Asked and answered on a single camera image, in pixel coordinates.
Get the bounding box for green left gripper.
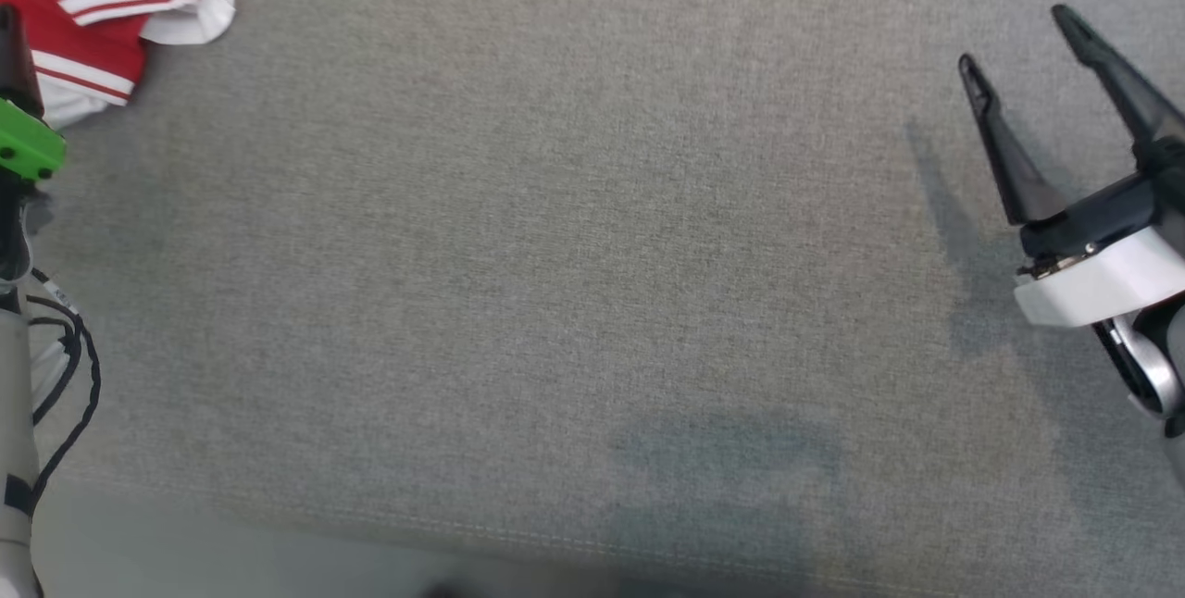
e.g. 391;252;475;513
0;4;68;184

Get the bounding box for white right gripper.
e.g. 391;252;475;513
958;4;1185;330

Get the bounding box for grey fabric sofa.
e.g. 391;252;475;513
0;0;1185;598

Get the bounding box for thin black left arm cables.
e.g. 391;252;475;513
26;267;102;517

